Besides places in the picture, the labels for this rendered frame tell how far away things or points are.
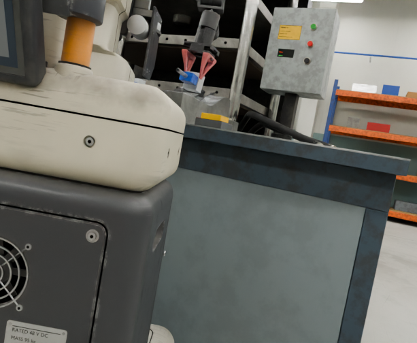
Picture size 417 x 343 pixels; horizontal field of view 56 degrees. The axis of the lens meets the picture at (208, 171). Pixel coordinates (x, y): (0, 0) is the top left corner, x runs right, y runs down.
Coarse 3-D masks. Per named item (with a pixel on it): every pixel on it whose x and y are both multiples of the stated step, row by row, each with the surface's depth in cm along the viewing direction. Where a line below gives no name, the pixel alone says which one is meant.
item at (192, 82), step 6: (180, 72) 115; (186, 72) 119; (192, 72) 123; (180, 78) 120; (186, 78) 119; (192, 78) 119; (198, 78) 122; (204, 78) 125; (186, 84) 123; (192, 84) 122; (198, 84) 122; (186, 90) 127; (192, 90) 124; (198, 90) 123
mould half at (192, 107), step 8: (168, 96) 119; (176, 96) 118; (184, 96) 118; (192, 96) 146; (208, 96) 146; (216, 96) 146; (184, 104) 119; (192, 104) 123; (200, 104) 128; (208, 104) 137; (216, 104) 140; (224, 104) 146; (184, 112) 120; (192, 112) 124; (200, 112) 129; (208, 112) 135; (216, 112) 141; (224, 112) 148; (192, 120) 125; (232, 120) 156; (232, 128) 157
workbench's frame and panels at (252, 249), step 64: (192, 128) 108; (192, 192) 113; (256, 192) 106; (320, 192) 99; (384, 192) 93; (192, 256) 113; (256, 256) 105; (320, 256) 99; (192, 320) 113; (256, 320) 105; (320, 320) 99
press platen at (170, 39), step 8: (128, 32) 223; (128, 40) 223; (136, 40) 221; (144, 40) 218; (160, 40) 214; (168, 40) 212; (176, 40) 210; (184, 40) 209; (192, 40) 206; (216, 40) 201; (224, 40) 199; (232, 40) 197; (216, 48) 204; (224, 48) 201; (232, 48) 198; (256, 56) 217; (256, 64) 224
